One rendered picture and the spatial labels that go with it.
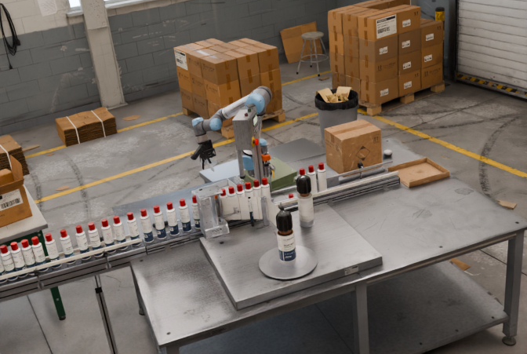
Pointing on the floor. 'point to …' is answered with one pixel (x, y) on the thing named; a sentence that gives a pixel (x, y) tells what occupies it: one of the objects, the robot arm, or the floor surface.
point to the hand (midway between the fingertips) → (208, 171)
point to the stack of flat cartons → (8, 147)
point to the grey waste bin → (328, 118)
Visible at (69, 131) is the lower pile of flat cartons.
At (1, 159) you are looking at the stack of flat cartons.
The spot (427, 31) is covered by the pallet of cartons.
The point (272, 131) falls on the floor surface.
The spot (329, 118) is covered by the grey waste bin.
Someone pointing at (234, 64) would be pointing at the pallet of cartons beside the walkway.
